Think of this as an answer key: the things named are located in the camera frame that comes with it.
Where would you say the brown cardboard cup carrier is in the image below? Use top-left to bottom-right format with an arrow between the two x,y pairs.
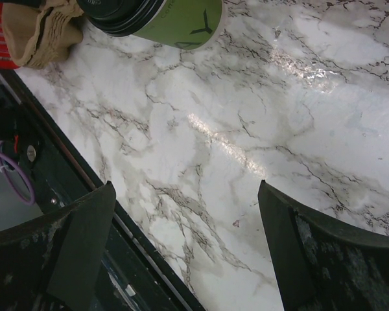
1,1 -> 84,69

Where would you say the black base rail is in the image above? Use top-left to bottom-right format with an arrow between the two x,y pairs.
0,69 -> 202,310

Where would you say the black cup lid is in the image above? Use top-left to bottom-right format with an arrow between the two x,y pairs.
77,0 -> 165,37

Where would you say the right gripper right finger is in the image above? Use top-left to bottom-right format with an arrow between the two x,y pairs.
258,181 -> 389,310

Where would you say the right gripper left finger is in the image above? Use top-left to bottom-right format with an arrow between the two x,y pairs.
0,182 -> 116,310

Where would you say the green paper cup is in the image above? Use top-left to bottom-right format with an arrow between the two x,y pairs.
134,0 -> 225,51

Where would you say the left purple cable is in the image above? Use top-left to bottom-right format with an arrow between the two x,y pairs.
0,146 -> 36,205

